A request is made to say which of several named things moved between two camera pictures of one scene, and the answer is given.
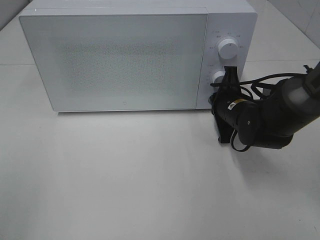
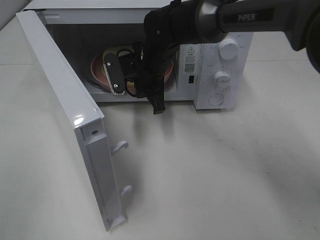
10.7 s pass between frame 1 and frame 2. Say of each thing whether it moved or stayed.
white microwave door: moved
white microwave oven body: stayed
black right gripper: moved
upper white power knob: stayed
